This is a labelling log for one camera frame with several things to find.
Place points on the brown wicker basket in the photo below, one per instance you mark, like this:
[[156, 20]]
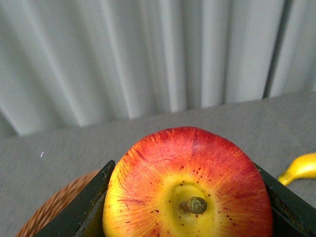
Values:
[[54, 205]]

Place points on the red-yellow apple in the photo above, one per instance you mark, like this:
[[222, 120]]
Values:
[[186, 182]]

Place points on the yellow banana, far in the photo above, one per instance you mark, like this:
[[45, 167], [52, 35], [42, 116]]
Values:
[[303, 167]]

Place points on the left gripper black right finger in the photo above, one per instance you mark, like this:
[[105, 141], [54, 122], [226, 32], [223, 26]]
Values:
[[292, 216]]

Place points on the grey curtain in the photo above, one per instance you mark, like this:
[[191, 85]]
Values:
[[80, 62]]

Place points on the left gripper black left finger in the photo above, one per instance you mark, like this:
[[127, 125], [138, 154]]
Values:
[[83, 216]]

